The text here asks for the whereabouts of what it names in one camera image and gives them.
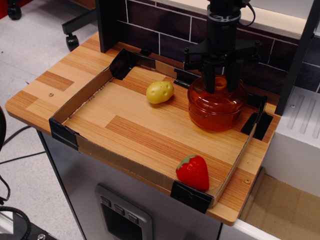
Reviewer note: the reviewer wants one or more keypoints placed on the orange transparent pot lid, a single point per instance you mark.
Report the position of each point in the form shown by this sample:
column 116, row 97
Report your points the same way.
column 221, row 102

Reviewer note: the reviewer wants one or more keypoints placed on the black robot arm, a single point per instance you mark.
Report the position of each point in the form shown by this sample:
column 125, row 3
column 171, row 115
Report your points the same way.
column 224, row 7

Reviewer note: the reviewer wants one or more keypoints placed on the black office chair base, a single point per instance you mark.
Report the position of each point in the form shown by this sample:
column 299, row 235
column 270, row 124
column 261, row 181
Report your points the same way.
column 75, row 24

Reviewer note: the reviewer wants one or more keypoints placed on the grey oven control panel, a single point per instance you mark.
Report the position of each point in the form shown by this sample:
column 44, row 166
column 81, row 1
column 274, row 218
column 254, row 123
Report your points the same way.
column 122, row 219

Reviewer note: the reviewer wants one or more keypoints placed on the light wooden shelf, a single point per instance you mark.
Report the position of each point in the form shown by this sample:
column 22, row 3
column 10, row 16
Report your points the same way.
column 266, row 20

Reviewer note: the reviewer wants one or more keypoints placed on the black vertical post right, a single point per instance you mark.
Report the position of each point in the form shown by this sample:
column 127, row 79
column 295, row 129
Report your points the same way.
column 303, row 46

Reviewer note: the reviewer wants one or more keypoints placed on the black vertical post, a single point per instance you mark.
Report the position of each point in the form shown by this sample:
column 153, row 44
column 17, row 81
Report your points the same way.
column 108, row 13
column 303, row 46

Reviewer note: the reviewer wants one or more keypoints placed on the white toy sink unit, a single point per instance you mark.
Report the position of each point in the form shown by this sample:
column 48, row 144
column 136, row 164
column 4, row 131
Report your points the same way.
column 293, row 156

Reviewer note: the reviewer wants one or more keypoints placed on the black vertical post left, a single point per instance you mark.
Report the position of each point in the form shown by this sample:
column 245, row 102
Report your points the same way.
column 108, row 13

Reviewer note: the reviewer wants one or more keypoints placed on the yellow toy potato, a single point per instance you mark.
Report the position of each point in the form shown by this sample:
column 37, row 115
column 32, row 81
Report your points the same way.
column 159, row 92

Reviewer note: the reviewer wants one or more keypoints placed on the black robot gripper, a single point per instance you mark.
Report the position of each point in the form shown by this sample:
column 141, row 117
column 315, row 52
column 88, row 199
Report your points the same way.
column 221, row 48

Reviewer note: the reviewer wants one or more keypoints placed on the cardboard fence with black tape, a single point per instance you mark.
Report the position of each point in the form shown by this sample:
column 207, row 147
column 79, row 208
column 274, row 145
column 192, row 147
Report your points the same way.
column 111, row 119

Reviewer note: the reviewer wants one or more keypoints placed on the red toy strawberry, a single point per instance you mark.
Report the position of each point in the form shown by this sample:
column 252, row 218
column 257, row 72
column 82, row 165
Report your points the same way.
column 193, row 172

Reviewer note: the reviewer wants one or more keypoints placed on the orange transparent plastic pot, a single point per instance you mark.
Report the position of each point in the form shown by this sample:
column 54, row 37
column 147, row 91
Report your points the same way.
column 215, row 123

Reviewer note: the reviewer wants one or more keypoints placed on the black caster wheel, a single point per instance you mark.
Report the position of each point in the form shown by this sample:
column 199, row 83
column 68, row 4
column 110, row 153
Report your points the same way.
column 14, row 12

